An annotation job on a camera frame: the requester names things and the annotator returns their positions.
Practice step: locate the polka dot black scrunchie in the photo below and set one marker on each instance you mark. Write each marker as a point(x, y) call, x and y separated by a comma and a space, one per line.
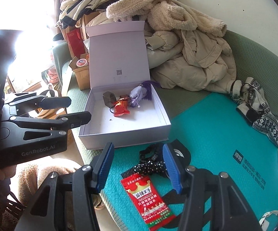
point(150, 168)

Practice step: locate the small smoky plastic box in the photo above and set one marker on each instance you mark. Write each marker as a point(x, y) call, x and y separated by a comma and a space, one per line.
point(109, 99)

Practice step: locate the striped clothes pile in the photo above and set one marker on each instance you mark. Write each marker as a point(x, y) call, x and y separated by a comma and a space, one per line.
point(86, 2)

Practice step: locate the purple drawstring pouch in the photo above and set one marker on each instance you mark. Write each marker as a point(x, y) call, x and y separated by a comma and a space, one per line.
point(136, 95)

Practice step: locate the small red candy packet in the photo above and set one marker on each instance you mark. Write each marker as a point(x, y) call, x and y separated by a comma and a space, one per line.
point(120, 108)

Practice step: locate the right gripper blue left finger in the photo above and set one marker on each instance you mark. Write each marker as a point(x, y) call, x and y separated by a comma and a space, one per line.
point(101, 166)

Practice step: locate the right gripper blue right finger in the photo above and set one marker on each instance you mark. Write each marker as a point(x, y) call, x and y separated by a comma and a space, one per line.
point(175, 170)

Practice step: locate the beige puffer jacket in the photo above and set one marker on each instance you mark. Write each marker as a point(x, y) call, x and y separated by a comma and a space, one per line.
point(192, 60)

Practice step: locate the white open gift box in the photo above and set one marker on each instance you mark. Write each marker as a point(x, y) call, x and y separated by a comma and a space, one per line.
point(118, 63)

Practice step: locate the black white knit scarf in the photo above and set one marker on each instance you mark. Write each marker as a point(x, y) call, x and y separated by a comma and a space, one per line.
point(253, 106)

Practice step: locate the cream fleece garment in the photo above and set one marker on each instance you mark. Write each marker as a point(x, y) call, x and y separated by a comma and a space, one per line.
point(166, 15)

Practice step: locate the red paper box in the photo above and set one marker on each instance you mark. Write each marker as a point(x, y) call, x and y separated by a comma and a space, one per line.
point(75, 41)

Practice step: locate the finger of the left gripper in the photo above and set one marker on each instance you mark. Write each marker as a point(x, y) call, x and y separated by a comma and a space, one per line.
point(26, 102)
point(62, 122)

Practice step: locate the small brown cardboard box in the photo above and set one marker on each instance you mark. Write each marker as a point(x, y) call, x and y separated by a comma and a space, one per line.
point(80, 66)

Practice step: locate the teal bubble mailer mat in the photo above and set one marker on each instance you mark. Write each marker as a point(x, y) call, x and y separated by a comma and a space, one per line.
point(220, 140)

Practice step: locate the large red snack packet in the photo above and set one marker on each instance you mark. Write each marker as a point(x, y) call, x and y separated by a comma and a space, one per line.
point(151, 207)

